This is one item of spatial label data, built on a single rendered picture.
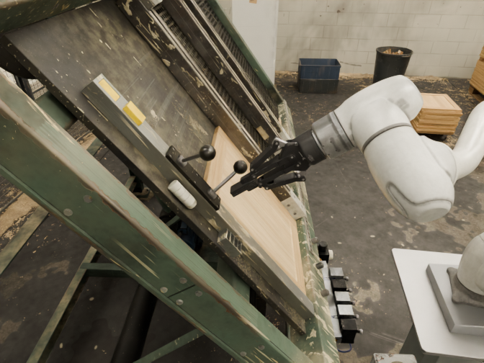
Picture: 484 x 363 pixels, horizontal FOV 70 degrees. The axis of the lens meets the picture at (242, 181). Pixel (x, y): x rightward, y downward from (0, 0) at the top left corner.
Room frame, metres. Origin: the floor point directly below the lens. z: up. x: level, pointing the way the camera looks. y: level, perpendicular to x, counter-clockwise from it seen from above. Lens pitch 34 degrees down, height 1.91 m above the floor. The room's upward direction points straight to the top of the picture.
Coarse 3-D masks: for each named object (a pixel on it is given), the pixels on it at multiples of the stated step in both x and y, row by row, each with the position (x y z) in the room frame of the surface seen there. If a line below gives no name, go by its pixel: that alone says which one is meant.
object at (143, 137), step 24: (96, 96) 0.71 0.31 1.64; (120, 96) 0.75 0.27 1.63; (120, 120) 0.71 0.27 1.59; (144, 120) 0.76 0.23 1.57; (144, 144) 0.71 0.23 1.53; (168, 168) 0.71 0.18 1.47; (192, 192) 0.71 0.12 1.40; (216, 216) 0.70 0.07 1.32; (240, 240) 0.70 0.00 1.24; (264, 264) 0.70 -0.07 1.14; (288, 288) 0.70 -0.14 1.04; (312, 312) 0.70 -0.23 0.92
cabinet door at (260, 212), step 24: (216, 144) 1.05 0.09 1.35; (216, 168) 0.92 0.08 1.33; (216, 192) 0.81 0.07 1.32; (264, 192) 1.12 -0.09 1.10; (240, 216) 0.83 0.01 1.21; (264, 216) 0.96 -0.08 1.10; (288, 216) 1.14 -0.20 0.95; (264, 240) 0.84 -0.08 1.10; (288, 240) 0.99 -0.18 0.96; (288, 264) 0.85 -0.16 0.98
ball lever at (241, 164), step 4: (240, 160) 0.78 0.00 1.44; (236, 164) 0.77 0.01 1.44; (240, 164) 0.76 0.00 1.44; (244, 164) 0.77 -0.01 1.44; (236, 168) 0.76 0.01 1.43; (240, 168) 0.76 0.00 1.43; (244, 168) 0.76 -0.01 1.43; (232, 172) 0.76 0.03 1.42; (236, 172) 0.76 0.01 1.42; (240, 172) 0.76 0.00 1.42; (244, 172) 0.76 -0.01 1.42; (228, 176) 0.75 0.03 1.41; (232, 176) 0.76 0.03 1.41; (224, 180) 0.75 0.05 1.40; (228, 180) 0.75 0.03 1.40; (220, 184) 0.74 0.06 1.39; (216, 188) 0.73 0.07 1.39; (208, 192) 0.72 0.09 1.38; (212, 192) 0.72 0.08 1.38; (212, 196) 0.72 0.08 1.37; (216, 196) 0.72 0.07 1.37
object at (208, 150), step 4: (200, 148) 0.68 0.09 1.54; (204, 148) 0.67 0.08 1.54; (208, 148) 0.67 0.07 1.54; (212, 148) 0.67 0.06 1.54; (200, 152) 0.67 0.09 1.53; (204, 152) 0.66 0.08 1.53; (208, 152) 0.66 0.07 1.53; (212, 152) 0.67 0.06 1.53; (180, 156) 0.73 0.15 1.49; (192, 156) 0.70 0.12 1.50; (196, 156) 0.69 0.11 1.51; (200, 156) 0.67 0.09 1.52; (204, 156) 0.66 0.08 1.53; (208, 156) 0.66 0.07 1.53; (212, 156) 0.66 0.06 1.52; (180, 160) 0.72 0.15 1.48; (184, 160) 0.72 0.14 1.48; (188, 160) 0.71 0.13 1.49; (204, 160) 0.67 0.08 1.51; (208, 160) 0.66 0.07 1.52; (184, 164) 0.72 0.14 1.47
